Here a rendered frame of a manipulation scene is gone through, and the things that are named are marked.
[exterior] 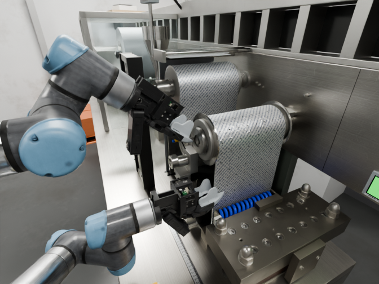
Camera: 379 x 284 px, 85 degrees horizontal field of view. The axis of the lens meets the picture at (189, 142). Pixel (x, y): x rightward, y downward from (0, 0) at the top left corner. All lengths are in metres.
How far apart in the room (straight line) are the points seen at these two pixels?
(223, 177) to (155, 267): 0.33
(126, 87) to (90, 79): 0.06
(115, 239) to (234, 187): 0.35
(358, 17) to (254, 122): 0.33
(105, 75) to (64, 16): 3.54
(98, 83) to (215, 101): 0.45
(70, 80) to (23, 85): 3.60
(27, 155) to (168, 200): 0.32
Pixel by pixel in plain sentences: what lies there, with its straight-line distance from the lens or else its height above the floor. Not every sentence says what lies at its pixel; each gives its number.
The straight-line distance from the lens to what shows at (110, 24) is 1.43.
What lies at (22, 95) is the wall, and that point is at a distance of 4.06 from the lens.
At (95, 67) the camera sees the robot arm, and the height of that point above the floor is 1.46.
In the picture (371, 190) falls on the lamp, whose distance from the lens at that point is 0.69.
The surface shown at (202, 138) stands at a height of 1.27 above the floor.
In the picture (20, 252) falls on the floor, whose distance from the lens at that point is 2.24.
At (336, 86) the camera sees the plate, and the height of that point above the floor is 1.39.
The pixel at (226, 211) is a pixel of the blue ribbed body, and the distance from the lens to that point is 0.66.
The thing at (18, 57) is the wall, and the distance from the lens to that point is 3.97.
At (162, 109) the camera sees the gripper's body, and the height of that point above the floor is 1.36.
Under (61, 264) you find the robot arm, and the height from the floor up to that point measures 1.06.
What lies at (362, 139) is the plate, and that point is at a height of 1.28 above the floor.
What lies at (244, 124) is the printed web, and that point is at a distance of 0.58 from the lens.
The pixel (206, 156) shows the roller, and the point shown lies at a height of 1.22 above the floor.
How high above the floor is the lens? 1.52
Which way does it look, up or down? 29 degrees down
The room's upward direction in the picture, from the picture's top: straight up
